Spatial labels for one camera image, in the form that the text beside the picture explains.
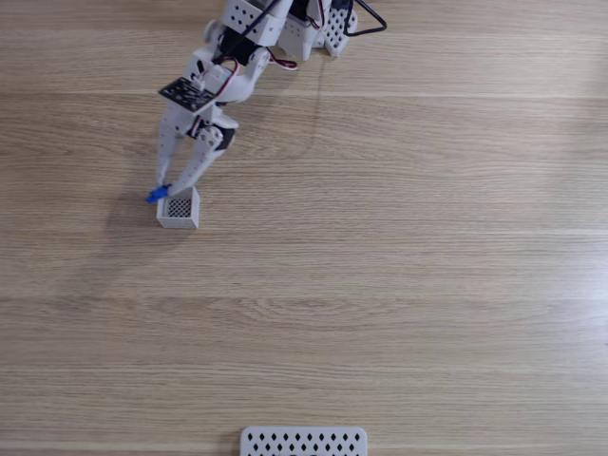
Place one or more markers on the white perforated crate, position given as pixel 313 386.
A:
pixel 178 222

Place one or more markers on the black camera circuit board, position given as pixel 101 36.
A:
pixel 183 92

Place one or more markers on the white perforated base plate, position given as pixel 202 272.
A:
pixel 337 33

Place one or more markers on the blue peg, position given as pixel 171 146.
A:
pixel 154 195

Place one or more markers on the white perforated tray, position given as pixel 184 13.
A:
pixel 304 442

